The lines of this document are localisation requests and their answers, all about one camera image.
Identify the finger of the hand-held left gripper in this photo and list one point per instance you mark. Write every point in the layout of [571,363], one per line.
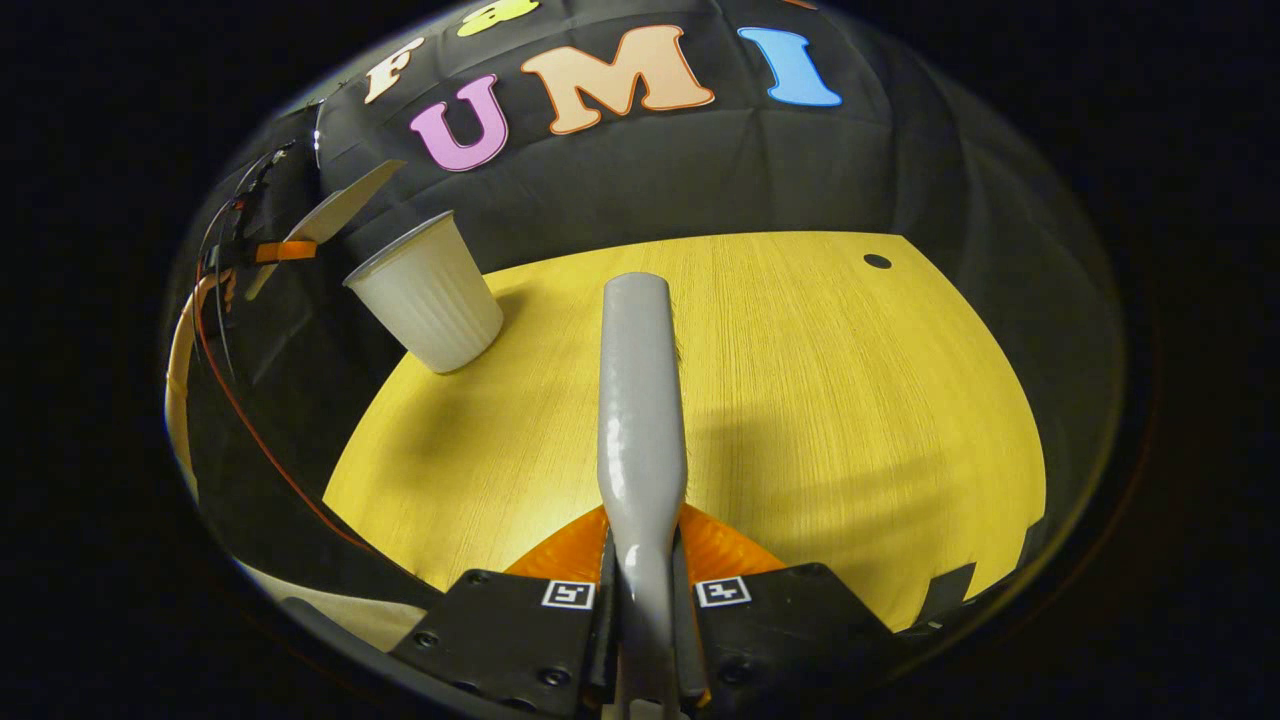
[288,251]

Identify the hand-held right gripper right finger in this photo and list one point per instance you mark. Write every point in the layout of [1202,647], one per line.
[790,630]

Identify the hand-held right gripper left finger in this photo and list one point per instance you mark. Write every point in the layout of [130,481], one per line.
[500,635]

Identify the grey plastic dustpan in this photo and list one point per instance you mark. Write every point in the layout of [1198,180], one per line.
[340,210]

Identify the white ribbed garbage bin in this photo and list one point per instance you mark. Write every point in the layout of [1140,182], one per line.
[430,300]

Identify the small grey broom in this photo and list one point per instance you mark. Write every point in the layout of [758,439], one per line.
[640,400]

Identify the black backdrop cloth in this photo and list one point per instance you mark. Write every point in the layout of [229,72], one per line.
[700,170]

